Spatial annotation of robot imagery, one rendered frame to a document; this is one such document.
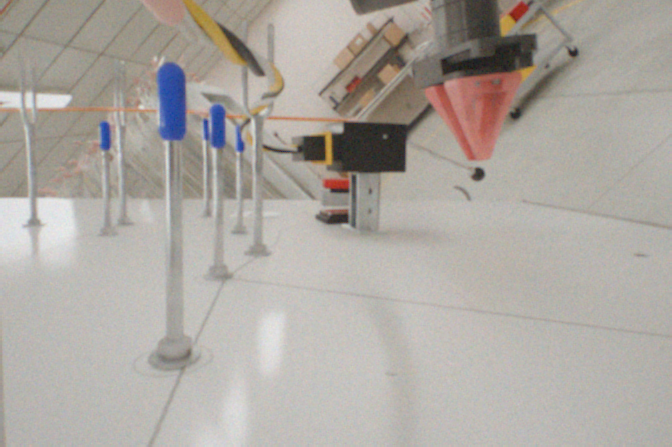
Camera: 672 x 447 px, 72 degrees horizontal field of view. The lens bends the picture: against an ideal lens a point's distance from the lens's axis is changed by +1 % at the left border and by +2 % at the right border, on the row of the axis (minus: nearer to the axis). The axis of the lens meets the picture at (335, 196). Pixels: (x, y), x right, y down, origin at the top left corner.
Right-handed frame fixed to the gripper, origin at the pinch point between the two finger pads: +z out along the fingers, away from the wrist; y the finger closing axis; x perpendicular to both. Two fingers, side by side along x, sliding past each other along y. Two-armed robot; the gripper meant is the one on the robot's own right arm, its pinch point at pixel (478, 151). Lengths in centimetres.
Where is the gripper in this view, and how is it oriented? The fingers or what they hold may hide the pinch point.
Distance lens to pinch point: 44.8
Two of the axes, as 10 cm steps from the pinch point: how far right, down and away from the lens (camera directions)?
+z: 1.5, 9.8, 1.4
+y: 3.3, 0.8, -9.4
